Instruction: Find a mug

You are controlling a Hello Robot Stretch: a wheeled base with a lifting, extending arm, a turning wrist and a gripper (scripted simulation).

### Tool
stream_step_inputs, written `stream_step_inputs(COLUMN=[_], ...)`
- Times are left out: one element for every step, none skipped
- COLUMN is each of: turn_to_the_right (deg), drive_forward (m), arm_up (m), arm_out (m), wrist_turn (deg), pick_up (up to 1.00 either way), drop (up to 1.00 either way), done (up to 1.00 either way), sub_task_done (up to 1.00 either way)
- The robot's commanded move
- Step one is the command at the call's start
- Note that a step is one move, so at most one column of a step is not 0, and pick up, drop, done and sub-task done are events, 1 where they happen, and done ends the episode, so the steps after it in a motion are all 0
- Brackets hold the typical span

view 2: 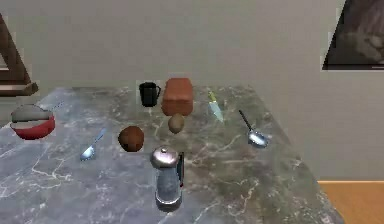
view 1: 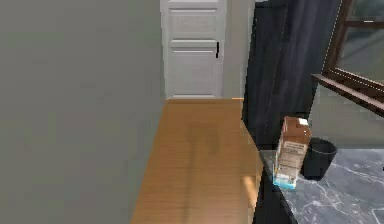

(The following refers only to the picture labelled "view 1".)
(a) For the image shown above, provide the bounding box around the black mug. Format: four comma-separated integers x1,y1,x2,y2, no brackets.
300,137,338,181

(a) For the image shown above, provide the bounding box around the white panelled room door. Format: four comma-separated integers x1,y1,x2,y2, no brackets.
159,0,228,100

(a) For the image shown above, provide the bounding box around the black fridge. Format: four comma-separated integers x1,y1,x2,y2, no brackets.
242,0,344,150

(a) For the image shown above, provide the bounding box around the brown carton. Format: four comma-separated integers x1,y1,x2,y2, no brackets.
272,115,313,191

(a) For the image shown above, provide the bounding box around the dark marble-top counter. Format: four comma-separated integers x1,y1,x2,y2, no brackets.
252,148,384,224

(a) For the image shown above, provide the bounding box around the brown framed window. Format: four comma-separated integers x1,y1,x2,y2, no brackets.
311,0,384,118

